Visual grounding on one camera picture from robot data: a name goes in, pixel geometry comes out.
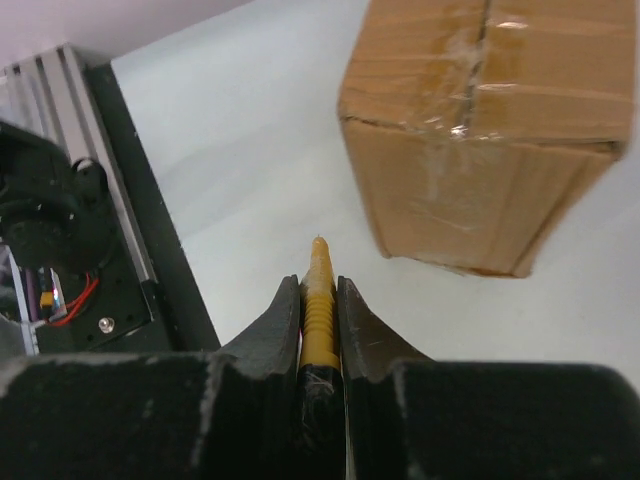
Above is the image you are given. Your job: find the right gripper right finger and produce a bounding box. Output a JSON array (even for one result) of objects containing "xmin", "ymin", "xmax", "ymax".
[{"xmin": 337, "ymin": 277, "xmax": 639, "ymax": 479}]

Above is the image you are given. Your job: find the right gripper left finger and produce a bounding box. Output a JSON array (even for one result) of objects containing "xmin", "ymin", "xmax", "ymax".
[{"xmin": 1, "ymin": 276, "xmax": 300, "ymax": 479}]

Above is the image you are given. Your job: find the yellow utility knife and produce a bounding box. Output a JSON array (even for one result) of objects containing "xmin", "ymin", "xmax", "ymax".
[{"xmin": 291, "ymin": 236, "xmax": 346, "ymax": 479}]

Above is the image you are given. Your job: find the brown cardboard express box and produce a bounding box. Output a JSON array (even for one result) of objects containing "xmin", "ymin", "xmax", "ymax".
[{"xmin": 338, "ymin": 1, "xmax": 638, "ymax": 278}]

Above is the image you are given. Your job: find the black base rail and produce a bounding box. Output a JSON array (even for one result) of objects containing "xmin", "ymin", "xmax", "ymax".
[{"xmin": 37, "ymin": 50, "xmax": 220, "ymax": 353}]

